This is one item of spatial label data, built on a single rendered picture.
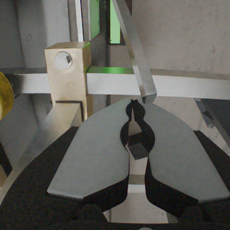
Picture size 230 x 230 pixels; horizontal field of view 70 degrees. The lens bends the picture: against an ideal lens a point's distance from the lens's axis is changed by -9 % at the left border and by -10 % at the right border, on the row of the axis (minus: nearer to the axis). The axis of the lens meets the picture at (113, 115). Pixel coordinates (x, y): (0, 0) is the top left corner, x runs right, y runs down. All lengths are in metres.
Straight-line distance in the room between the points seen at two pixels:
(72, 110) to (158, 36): 0.92
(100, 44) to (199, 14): 0.84
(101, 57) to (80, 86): 0.16
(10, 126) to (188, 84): 0.41
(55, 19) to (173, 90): 0.34
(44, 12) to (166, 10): 0.75
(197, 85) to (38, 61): 0.40
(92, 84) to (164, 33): 0.89
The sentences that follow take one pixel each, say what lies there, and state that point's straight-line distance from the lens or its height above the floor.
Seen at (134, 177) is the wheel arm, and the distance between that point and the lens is 0.42.
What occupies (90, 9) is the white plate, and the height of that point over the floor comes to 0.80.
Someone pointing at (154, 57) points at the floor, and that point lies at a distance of 1.12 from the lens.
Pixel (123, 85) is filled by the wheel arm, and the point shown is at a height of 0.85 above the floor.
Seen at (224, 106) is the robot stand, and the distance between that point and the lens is 1.14.
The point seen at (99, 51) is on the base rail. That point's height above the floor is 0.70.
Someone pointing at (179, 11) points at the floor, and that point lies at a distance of 1.11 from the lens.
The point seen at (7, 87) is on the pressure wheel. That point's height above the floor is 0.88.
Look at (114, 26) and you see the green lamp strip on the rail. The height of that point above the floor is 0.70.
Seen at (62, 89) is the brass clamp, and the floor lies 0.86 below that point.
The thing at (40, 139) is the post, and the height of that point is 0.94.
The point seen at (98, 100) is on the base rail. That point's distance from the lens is 0.42.
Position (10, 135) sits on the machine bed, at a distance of 0.49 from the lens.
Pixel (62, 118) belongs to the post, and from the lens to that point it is 0.22.
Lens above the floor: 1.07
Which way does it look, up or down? 58 degrees down
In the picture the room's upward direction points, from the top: 174 degrees counter-clockwise
